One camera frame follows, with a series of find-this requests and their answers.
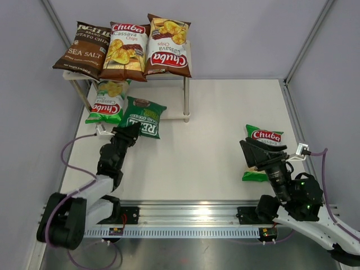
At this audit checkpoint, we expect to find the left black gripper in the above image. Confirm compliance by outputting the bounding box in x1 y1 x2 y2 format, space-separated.
109 123 141 170

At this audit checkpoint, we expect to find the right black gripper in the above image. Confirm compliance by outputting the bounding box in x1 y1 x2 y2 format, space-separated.
239 137 291 201

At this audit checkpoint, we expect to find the green Real chips bag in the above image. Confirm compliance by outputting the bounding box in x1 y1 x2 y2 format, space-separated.
118 96 167 140

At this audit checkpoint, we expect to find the green Chuba cassava bag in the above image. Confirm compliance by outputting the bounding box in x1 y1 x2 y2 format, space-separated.
242 124 283 182
85 80 131 124

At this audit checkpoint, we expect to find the brown Chuba cassava bag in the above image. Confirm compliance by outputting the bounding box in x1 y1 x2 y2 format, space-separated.
144 14 191 78
100 21 150 82

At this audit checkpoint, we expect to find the brown Kettle sea salt bag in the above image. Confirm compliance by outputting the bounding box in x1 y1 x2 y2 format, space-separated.
52 21 110 81

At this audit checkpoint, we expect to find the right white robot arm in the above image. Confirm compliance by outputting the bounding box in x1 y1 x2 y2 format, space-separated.
240 137 359 267

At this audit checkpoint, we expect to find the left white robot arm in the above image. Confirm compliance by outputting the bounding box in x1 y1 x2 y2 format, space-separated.
36 122 141 250

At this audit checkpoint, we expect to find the white wooden two-tier shelf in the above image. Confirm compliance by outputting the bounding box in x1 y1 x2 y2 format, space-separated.
62 70 190 123

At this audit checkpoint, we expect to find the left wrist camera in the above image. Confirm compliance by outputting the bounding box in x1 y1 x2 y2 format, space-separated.
96 124 114 138

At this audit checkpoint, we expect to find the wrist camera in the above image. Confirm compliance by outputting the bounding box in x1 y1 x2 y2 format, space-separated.
96 124 114 138
286 143 311 162

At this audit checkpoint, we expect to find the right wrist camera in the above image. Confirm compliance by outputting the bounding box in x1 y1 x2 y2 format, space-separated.
286 143 311 162

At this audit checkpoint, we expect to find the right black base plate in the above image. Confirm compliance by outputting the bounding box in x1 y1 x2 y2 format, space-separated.
236 206 271 225

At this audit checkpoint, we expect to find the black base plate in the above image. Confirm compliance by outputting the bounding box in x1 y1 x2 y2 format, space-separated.
236 206 271 225
114 206 140 225

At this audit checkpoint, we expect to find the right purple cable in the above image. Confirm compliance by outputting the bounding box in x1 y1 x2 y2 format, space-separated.
308 147 360 241

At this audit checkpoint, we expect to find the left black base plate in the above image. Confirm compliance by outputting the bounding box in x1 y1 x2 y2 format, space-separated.
114 206 140 225

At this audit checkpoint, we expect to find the aluminium mounting rail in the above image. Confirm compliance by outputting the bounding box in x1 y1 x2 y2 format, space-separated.
87 201 270 230

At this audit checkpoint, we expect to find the white slotted cable duct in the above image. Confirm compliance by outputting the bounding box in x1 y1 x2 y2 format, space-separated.
84 227 259 239

